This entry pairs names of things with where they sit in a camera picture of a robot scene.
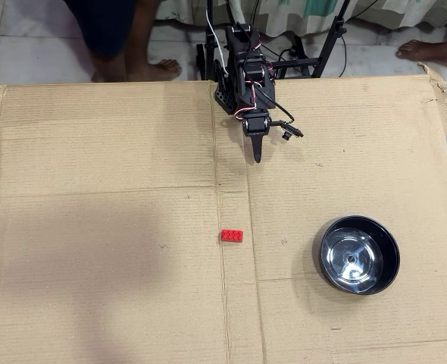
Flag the bare leg with foot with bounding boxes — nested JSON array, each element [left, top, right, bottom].
[[124, 0, 183, 83]]

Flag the green white patterned bedsheet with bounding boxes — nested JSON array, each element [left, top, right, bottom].
[[153, 0, 447, 39]]

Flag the bare leg below shorts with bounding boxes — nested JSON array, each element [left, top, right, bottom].
[[90, 49, 132, 83]]

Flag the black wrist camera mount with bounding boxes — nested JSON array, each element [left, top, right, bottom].
[[270, 119, 305, 141]]

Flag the black camera cable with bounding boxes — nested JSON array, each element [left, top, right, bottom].
[[244, 45, 296, 124]]

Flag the thin black floor cable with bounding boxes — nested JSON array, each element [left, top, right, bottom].
[[278, 36, 349, 77]]

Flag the black metal stand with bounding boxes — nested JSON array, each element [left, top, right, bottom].
[[195, 0, 352, 80]]

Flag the bare foot with anklet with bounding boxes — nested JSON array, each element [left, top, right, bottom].
[[395, 20, 447, 69]]

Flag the brown cardboard sheet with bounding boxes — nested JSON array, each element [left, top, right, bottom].
[[0, 62, 447, 364]]

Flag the black glossy round bowl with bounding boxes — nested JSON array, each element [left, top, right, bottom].
[[313, 215, 402, 296]]

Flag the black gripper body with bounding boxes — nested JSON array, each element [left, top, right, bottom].
[[241, 108, 274, 138]]

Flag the white cable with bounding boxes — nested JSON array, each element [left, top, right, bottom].
[[205, 6, 229, 76]]

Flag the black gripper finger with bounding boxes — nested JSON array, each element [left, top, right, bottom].
[[249, 134, 266, 165]]

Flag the red lego block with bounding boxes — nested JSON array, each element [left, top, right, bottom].
[[220, 228, 245, 243]]

